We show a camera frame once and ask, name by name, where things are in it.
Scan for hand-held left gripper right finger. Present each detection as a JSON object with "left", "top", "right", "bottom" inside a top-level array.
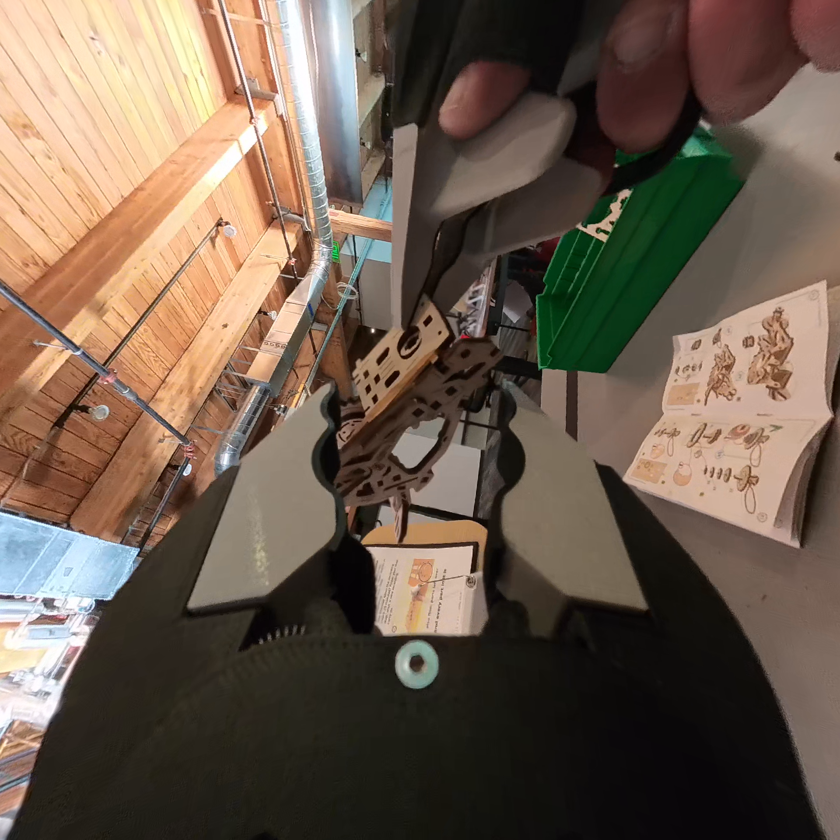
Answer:
[{"left": 489, "top": 387, "right": 651, "bottom": 636}]

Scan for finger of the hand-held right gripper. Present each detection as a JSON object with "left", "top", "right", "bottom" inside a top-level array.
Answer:
[
  {"left": 430, "top": 197, "right": 503, "bottom": 315},
  {"left": 390, "top": 123, "right": 442, "bottom": 330}
]

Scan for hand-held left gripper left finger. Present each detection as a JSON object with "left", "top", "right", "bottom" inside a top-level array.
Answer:
[{"left": 187, "top": 384, "right": 349, "bottom": 616}]

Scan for brown wooden model assembly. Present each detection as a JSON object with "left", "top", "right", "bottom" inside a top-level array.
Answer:
[{"left": 335, "top": 295, "right": 503, "bottom": 542}]

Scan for person's right hand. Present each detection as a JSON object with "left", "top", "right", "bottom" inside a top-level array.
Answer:
[{"left": 438, "top": 0, "right": 840, "bottom": 155}]

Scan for rectangular wooden cutout sheet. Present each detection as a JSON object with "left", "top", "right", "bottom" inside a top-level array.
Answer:
[{"left": 577, "top": 189, "right": 634, "bottom": 238}]

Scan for wooden book stand white base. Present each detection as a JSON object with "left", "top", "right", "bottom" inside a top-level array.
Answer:
[{"left": 361, "top": 521, "right": 490, "bottom": 636}]

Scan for stacked green plastic bins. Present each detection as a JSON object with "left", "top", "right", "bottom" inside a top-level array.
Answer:
[{"left": 537, "top": 128, "right": 746, "bottom": 374}]

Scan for white printed instruction page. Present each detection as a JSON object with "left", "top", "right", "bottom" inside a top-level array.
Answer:
[{"left": 367, "top": 545, "right": 475, "bottom": 636}]

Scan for open instruction booklet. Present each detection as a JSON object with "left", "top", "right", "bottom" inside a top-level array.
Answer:
[{"left": 622, "top": 281, "right": 836, "bottom": 549}]

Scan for silver ventilation duct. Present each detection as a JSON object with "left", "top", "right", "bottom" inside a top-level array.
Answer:
[{"left": 213, "top": 0, "right": 336, "bottom": 473}]

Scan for rectangular metal duct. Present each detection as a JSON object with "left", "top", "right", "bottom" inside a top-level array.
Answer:
[{"left": 0, "top": 512, "right": 139, "bottom": 598}]

